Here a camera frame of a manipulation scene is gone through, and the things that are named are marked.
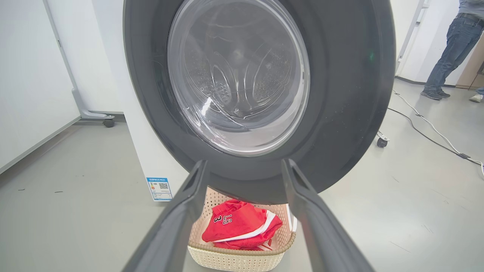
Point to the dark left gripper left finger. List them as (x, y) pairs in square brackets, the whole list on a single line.
[(177, 226)]

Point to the brown wooden panel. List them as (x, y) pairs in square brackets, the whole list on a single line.
[(470, 68)]

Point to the red jersey striped cuffs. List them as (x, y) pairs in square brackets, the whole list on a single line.
[(272, 230)]

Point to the black glass washer door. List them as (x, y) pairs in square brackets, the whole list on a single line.
[(340, 113)]

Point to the blue energy label sticker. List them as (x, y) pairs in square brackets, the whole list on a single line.
[(159, 189)]

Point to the black caster wheel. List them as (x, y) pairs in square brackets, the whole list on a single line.
[(108, 122), (382, 142)]

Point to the person with white shoe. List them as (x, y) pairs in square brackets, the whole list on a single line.
[(477, 97)]

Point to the person in blue jeans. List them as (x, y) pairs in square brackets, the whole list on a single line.
[(453, 49)]

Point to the cream perforated laundry basket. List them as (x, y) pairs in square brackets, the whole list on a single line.
[(234, 260)]

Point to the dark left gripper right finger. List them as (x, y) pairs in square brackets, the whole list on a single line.
[(317, 226)]

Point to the red shorts white trim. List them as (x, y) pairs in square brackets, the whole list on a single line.
[(234, 223)]

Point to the white front-load washing machine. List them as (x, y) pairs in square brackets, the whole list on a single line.
[(143, 151)]

